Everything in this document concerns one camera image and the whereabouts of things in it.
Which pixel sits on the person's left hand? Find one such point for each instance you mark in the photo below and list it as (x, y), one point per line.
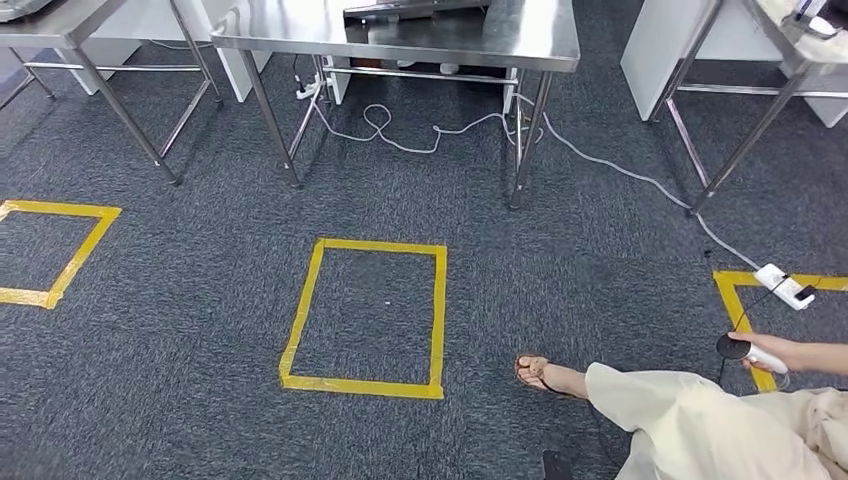
(785, 351)

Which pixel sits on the black round hand controller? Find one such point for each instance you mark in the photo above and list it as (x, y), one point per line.
(731, 346)

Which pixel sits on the black licence plate holder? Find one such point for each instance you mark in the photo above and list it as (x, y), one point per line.
(411, 10)

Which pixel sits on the person's left forearm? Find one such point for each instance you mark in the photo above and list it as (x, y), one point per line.
(825, 358)

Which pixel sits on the stainless steel workbench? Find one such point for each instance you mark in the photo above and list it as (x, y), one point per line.
(40, 30)
(748, 139)
(464, 33)

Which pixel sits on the white power strip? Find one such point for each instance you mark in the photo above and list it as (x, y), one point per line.
(308, 89)
(775, 281)

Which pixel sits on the yellow floor tape square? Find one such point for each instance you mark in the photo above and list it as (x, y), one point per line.
(358, 386)
(60, 208)
(729, 298)

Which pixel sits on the person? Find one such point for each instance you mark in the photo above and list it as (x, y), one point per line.
(696, 430)

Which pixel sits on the brown sandal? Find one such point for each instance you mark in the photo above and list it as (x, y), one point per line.
(530, 366)

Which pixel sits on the white panel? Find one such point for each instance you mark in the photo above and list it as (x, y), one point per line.
(245, 76)
(649, 53)

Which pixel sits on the black and white device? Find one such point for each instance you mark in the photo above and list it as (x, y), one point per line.
(818, 23)

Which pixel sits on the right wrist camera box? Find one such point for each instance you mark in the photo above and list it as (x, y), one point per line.
(558, 467)

